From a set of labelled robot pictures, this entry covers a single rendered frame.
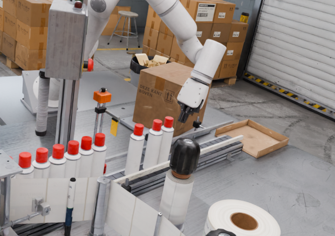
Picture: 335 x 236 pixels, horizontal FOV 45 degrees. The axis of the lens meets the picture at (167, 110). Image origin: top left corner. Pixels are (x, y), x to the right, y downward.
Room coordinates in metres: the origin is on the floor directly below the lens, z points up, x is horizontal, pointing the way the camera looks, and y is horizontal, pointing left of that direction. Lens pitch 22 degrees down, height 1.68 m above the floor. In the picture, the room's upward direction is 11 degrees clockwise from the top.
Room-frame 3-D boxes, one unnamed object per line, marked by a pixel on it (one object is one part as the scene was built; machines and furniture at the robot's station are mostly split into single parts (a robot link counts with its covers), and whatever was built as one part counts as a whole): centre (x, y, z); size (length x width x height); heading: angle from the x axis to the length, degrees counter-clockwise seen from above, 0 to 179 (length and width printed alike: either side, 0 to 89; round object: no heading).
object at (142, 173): (1.37, -0.03, 0.91); 1.07 x 0.01 x 0.02; 140
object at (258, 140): (1.94, -0.46, 0.85); 0.30 x 0.26 x 0.04; 140
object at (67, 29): (1.15, 0.32, 1.38); 0.17 x 0.10 x 0.19; 15
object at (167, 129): (1.42, -0.01, 0.98); 0.05 x 0.05 x 0.20
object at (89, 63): (1.12, 0.25, 1.33); 0.04 x 0.03 x 0.04; 15
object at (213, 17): (5.51, -0.18, 0.57); 1.20 x 0.85 x 1.14; 136
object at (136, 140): (1.30, 0.09, 0.98); 0.05 x 0.05 x 0.20
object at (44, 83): (1.12, 0.37, 1.18); 0.04 x 0.04 x 0.21
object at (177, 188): (1.05, -0.07, 1.03); 0.09 x 0.09 x 0.30
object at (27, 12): (4.85, 1.67, 0.45); 1.20 x 0.84 x 0.89; 45
